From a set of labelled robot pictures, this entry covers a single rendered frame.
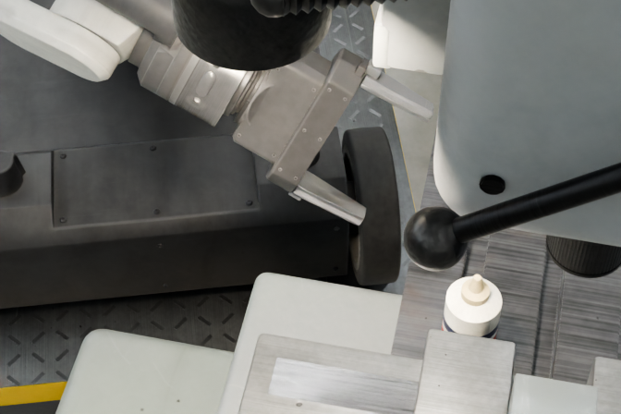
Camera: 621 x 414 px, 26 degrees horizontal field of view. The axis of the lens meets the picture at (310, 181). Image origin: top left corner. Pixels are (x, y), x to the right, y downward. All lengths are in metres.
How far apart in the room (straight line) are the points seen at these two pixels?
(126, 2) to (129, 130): 0.73
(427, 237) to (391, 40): 0.12
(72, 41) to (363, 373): 0.32
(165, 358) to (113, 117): 0.53
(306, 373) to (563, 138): 0.40
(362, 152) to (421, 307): 0.59
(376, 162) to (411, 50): 0.95
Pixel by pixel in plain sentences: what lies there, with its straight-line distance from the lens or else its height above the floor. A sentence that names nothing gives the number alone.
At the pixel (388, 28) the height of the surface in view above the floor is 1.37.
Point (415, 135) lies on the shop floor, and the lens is 2.46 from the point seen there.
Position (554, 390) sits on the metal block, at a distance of 0.87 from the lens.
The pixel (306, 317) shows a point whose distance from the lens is 1.15.
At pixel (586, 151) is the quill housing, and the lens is 0.60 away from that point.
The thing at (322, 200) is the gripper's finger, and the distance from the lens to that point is 1.07.
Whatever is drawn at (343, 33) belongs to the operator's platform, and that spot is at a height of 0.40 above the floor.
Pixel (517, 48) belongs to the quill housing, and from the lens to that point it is 0.56.
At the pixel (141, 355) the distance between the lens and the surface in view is 1.28.
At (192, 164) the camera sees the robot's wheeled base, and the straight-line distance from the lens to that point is 1.64.
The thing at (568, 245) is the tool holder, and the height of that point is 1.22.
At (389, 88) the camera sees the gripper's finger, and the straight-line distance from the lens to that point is 1.03.
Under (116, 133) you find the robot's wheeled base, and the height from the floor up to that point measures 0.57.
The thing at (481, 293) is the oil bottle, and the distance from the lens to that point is 0.96.
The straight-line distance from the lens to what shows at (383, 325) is 1.15.
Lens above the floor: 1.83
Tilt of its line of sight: 50 degrees down
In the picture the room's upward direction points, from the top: straight up
